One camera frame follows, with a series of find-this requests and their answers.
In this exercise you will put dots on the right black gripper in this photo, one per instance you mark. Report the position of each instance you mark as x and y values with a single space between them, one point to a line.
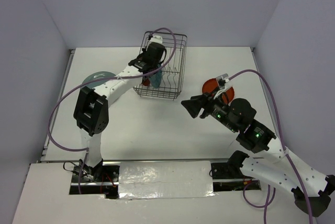
195 102

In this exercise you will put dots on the teal embossed plate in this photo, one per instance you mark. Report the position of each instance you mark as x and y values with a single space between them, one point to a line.
156 79

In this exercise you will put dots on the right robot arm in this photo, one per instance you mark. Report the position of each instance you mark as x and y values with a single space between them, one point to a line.
269 160

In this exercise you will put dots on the silver foil cover panel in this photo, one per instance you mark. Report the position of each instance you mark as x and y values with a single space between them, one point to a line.
155 180

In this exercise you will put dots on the black mounting rail base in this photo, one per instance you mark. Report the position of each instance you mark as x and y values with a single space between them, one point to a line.
107 184

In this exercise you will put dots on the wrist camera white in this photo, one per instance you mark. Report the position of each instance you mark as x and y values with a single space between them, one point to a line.
224 84
157 38

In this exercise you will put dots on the red plate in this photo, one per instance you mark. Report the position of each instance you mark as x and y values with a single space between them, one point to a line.
146 82

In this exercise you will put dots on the light green plate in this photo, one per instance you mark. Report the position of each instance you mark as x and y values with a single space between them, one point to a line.
94 79

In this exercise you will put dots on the small orange scalloped plate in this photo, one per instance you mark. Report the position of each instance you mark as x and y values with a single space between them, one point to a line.
211 84

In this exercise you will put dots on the wire dish rack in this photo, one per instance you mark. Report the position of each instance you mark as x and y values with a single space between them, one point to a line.
173 67

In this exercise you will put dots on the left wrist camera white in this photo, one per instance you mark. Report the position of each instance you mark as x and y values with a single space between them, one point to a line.
157 38

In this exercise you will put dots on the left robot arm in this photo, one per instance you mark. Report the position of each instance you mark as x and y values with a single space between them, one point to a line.
92 107

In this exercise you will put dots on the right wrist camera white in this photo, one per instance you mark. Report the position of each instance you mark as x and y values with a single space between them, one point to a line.
224 84

